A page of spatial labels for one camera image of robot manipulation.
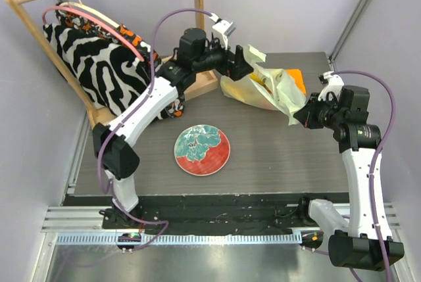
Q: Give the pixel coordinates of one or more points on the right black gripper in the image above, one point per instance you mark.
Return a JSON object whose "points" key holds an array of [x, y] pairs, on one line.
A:
{"points": [[311, 111]]}

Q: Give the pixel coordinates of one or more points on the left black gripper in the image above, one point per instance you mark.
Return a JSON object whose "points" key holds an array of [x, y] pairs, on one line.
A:
{"points": [[240, 68]]}

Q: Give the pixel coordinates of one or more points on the pale yellow plastic bag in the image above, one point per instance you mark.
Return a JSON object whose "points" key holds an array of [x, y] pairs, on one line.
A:
{"points": [[286, 97]]}

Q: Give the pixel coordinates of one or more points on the fake yellow bananas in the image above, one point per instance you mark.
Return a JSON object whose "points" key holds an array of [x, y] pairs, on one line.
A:
{"points": [[261, 81]]}

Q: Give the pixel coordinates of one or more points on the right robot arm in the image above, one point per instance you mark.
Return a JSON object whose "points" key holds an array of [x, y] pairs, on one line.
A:
{"points": [[364, 241]]}

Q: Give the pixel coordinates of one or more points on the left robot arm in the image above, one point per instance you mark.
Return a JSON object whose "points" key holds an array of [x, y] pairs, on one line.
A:
{"points": [[113, 143]]}

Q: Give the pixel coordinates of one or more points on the wooden clothes rack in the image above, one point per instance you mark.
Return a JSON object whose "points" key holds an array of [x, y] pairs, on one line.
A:
{"points": [[33, 93]]}

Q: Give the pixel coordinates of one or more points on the orange folded cloth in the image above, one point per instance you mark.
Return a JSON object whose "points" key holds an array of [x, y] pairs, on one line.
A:
{"points": [[298, 78]]}

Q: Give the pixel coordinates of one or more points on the red and teal plate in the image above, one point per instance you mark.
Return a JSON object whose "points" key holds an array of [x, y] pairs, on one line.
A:
{"points": [[202, 150]]}

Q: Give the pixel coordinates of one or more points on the pink clothes hanger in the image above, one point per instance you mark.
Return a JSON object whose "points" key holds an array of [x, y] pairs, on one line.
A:
{"points": [[98, 22]]}

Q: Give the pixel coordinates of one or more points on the zebra print garment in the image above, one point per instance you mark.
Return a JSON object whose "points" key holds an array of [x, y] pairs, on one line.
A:
{"points": [[110, 74]]}

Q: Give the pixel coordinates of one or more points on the cream clothes hanger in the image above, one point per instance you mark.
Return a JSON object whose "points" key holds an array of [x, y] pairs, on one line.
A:
{"points": [[75, 21]]}

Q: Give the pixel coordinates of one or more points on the orange patterned garment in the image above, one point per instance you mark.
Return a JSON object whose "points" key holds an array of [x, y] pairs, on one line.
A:
{"points": [[152, 59]]}

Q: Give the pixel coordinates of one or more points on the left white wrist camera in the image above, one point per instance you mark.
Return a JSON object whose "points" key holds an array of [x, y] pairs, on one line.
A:
{"points": [[222, 29]]}

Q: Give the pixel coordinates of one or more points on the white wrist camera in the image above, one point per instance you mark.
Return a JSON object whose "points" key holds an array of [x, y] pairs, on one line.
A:
{"points": [[332, 83], [222, 29]]}

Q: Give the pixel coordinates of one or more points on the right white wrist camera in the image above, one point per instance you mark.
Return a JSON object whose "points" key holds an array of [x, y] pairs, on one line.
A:
{"points": [[332, 83]]}

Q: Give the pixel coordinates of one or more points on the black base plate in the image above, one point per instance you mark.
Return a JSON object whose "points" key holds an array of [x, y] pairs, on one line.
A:
{"points": [[214, 215]]}

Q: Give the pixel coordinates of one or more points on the slotted cable duct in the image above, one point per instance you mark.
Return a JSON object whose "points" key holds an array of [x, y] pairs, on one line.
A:
{"points": [[131, 238]]}

